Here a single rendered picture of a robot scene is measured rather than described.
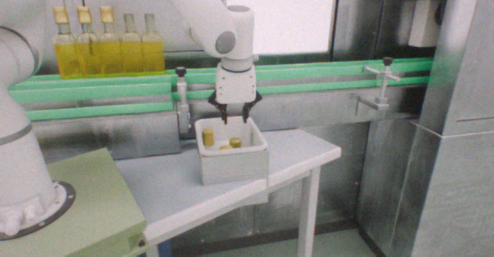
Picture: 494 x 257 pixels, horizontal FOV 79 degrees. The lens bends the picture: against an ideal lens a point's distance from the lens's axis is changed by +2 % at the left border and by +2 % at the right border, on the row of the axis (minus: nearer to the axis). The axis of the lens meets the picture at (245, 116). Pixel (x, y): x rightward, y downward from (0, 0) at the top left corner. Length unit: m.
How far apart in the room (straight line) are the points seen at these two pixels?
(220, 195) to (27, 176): 0.38
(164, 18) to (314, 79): 0.55
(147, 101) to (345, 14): 0.83
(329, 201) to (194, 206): 1.01
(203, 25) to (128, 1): 0.57
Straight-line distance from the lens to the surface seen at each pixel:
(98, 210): 0.63
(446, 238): 1.53
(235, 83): 0.72
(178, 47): 1.10
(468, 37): 1.13
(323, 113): 1.09
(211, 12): 0.55
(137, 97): 0.87
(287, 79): 1.02
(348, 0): 1.30
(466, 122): 1.25
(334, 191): 1.59
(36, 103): 0.94
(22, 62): 0.62
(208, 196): 0.73
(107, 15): 0.97
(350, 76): 1.13
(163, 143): 0.90
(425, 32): 1.43
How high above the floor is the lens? 1.18
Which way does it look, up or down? 21 degrees down
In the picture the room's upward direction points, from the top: straight up
